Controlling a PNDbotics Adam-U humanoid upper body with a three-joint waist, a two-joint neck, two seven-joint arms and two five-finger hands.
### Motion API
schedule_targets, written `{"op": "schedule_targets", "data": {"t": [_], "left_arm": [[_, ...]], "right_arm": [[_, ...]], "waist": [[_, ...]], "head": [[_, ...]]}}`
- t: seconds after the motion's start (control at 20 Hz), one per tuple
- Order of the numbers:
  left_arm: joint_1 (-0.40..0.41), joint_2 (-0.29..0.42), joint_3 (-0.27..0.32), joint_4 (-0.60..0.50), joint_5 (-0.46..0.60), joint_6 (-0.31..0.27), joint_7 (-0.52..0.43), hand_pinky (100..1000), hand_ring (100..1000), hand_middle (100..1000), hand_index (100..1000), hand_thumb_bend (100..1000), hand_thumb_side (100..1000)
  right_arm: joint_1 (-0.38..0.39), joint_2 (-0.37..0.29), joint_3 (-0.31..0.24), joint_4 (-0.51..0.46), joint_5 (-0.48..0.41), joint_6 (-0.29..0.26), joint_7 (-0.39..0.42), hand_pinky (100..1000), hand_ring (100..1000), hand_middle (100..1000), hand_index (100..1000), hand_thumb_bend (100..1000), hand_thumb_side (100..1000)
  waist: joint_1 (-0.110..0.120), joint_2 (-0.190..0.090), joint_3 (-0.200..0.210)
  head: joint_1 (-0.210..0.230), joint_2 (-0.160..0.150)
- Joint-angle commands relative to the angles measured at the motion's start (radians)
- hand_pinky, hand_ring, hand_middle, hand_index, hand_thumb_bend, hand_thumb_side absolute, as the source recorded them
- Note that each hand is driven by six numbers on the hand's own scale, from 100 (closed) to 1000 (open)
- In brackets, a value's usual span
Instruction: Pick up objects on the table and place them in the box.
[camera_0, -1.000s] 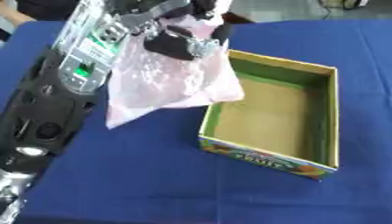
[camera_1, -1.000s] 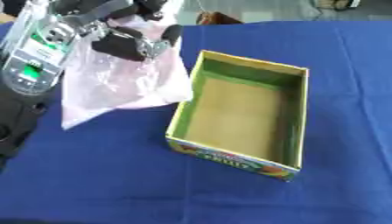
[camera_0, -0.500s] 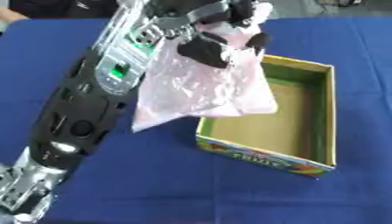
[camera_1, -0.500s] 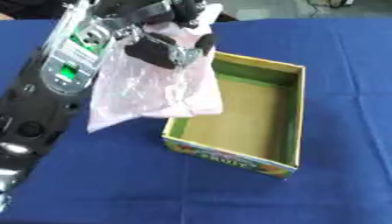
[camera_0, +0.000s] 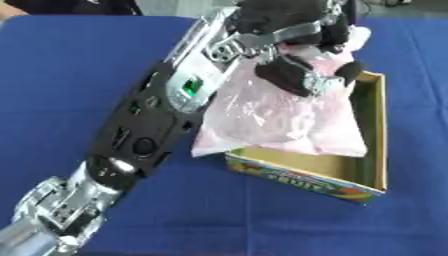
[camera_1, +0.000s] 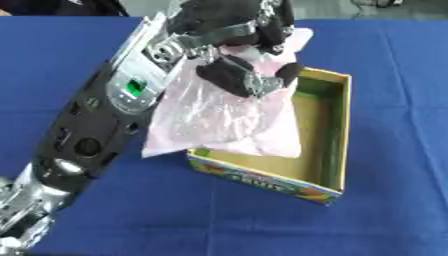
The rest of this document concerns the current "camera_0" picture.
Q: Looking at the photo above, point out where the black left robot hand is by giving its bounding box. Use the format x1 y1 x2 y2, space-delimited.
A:
225 0 368 98

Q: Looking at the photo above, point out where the pink plastic bag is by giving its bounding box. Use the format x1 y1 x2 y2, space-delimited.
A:
190 25 375 158

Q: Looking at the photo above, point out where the cardboard box with green inside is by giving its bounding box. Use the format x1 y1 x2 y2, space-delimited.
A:
224 70 389 204

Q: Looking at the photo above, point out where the person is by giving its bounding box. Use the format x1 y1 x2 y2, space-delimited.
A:
0 0 146 22

